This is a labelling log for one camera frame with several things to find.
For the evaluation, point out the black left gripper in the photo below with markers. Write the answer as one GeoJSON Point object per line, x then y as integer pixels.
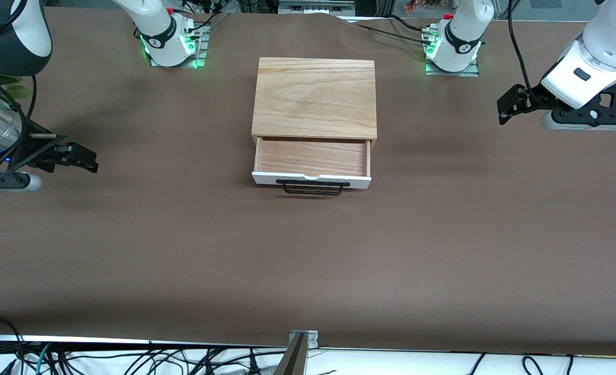
{"type": "Point", "coordinates": [536, 97]}

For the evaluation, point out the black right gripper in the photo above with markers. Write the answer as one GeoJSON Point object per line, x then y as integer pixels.
{"type": "Point", "coordinates": [33, 147]}

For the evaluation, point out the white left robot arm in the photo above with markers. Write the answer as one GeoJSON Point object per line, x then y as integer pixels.
{"type": "Point", "coordinates": [594, 57]}

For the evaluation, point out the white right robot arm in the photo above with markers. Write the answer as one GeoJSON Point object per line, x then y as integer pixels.
{"type": "Point", "coordinates": [11, 36]}

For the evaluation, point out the light wooden drawer cabinet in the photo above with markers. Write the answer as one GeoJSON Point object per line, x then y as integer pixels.
{"type": "Point", "coordinates": [313, 94]}

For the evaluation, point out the red rose with green leaves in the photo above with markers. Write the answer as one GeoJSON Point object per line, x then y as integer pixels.
{"type": "Point", "coordinates": [11, 91]}

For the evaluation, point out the orange dried flowers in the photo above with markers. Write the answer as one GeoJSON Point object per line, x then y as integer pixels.
{"type": "Point", "coordinates": [417, 5]}

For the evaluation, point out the brown table cover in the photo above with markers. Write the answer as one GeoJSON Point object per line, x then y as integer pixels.
{"type": "Point", "coordinates": [308, 250]}

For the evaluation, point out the brown angled beam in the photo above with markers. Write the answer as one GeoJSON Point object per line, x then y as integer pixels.
{"type": "Point", "coordinates": [292, 362]}

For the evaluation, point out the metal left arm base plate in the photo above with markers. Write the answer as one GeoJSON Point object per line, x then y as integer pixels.
{"type": "Point", "coordinates": [472, 70]}

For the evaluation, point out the black left camera mount bracket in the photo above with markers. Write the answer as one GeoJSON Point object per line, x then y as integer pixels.
{"type": "Point", "coordinates": [594, 113]}

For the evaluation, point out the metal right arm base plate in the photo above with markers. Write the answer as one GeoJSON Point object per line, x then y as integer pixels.
{"type": "Point", "coordinates": [201, 47]}

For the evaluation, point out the aluminium frame rail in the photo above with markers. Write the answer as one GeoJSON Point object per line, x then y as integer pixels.
{"type": "Point", "coordinates": [315, 6]}

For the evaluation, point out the grey metal clamp bracket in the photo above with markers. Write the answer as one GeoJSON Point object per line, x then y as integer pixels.
{"type": "Point", "coordinates": [312, 337]}

